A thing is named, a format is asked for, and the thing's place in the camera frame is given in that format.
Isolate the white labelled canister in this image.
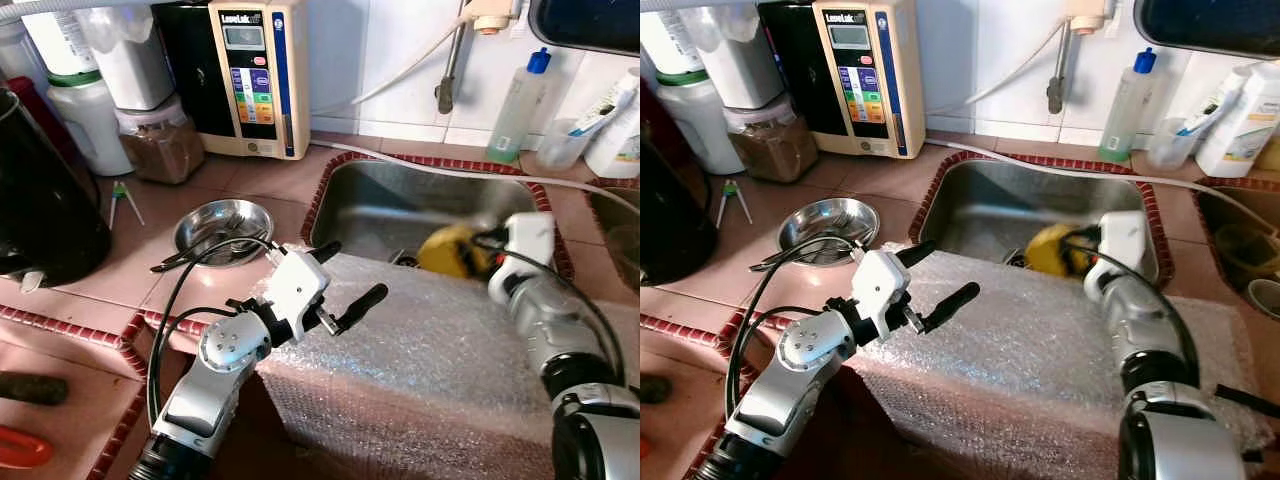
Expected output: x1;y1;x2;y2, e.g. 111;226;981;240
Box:
20;10;101;79
640;10;716;76

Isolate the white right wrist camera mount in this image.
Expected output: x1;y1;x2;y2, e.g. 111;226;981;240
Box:
488;212;556;296
1098;210;1149;291

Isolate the clear plastic cup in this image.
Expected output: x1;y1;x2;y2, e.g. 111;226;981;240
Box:
535;118;591;171
1145;118;1201;171

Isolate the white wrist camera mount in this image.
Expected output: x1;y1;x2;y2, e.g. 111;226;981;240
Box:
262;250;331;343
850;250;913;343
488;212;556;296
1098;210;1149;291

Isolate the white plastic hose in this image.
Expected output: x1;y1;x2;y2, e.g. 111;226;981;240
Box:
310;140;640;216
922;140;1261;216

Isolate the black tape strip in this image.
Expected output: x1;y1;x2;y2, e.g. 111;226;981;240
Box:
1215;385;1280;421

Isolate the beige water ioniser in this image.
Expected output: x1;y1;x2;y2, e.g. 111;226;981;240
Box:
812;0;923;159
208;0;311;161

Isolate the white detergent bottle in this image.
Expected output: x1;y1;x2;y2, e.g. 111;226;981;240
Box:
585;65;640;179
1195;60;1280;179

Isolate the yellow plastic strainer bowl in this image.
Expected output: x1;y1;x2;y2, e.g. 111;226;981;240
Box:
415;223;501;281
1022;223;1096;279

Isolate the dark hanging tray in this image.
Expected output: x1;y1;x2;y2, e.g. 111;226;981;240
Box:
527;0;640;56
1135;0;1280;59

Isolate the small grey cup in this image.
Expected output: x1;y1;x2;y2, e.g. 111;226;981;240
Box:
1248;278;1280;319

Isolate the small green handled tool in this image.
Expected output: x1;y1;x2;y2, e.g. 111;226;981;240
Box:
108;182;146;229
715;180;753;227

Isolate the dark green bowl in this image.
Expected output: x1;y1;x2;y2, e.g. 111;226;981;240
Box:
1210;225;1266;271

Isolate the thin white tap hose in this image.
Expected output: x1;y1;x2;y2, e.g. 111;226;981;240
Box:
922;18;1081;116
310;18;481;116

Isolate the white and blue toothbrush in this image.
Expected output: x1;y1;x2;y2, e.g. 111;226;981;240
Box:
1175;85;1241;136
570;85;636;136

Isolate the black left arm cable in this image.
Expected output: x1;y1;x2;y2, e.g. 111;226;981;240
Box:
150;304;243;423
731;304;803;403
726;234;863;423
146;234;280;427

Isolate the black electric kettle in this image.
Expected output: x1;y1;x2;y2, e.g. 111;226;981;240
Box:
0;85;113;291
640;135;719;286

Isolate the round steel bowl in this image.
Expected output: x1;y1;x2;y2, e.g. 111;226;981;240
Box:
777;197;881;266
173;198;274;269

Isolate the orange gas hose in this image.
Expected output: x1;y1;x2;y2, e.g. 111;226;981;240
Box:
0;425;56;469

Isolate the clear jar of brown powder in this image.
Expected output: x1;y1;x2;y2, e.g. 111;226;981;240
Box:
115;95;206;184
725;95;819;184

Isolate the white plastic jug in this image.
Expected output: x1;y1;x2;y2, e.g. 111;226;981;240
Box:
75;5;176;111
690;5;786;109

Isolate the clear bubble wrap sheet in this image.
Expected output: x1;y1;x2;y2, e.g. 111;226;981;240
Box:
850;245;1276;480
255;250;640;480

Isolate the metal tap lever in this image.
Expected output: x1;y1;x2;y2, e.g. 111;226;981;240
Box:
435;20;471;114
1045;25;1076;114

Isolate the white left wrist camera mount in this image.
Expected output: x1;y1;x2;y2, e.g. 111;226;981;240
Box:
262;250;331;343
850;250;913;343

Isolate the white jar with green lid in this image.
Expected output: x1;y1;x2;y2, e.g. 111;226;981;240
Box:
655;70;743;176
45;70;136;178

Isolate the steel sink basin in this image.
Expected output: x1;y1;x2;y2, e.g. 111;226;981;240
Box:
925;152;1171;286
580;180;640;271
300;152;576;281
1190;180;1280;301

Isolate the clear bottle with blue cap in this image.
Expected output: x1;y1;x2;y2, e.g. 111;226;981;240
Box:
485;48;553;164
1097;48;1159;164

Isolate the beige tap fitting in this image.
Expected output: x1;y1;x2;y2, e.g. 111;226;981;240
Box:
468;0;521;36
1065;0;1119;36

